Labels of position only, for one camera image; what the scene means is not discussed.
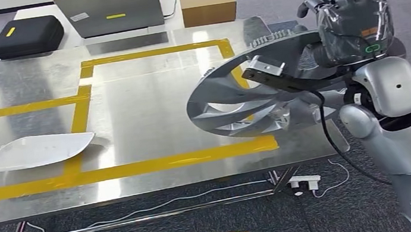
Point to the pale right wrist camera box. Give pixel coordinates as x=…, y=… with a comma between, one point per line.
x=266, y=65

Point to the white power strip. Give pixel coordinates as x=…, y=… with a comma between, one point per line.
x=303, y=181

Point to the black zip case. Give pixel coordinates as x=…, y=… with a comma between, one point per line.
x=26, y=37

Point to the large yellow tape square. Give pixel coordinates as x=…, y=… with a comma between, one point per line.
x=175, y=160

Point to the brown cardboard box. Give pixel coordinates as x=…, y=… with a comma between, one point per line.
x=209, y=5

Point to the white plastic shell part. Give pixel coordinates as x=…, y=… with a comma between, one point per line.
x=31, y=152

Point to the stainless steel workbench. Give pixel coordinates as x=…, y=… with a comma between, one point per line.
x=150, y=118

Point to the grey plastic wheel hubcap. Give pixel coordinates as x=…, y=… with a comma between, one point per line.
x=226, y=92

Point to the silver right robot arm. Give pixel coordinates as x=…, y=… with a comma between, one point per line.
x=396, y=86

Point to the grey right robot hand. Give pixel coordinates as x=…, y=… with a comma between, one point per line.
x=353, y=28

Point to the grey laptop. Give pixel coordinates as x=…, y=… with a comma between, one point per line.
x=112, y=12

